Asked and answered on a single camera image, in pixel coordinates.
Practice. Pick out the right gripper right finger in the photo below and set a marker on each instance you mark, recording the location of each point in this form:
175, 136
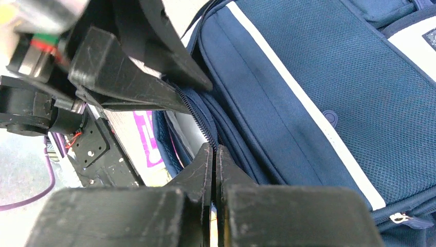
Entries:
249, 214

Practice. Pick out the purple paperback book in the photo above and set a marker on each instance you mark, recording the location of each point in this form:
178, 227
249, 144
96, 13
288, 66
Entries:
135, 133

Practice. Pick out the navy blue backpack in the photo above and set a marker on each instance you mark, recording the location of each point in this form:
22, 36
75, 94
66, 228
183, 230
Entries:
319, 93

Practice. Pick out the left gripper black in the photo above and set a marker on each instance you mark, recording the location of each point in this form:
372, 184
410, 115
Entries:
36, 95

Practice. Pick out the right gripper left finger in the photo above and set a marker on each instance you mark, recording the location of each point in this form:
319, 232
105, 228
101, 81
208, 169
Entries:
177, 214

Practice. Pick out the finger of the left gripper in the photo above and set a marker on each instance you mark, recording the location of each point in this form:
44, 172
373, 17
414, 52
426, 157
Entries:
146, 34

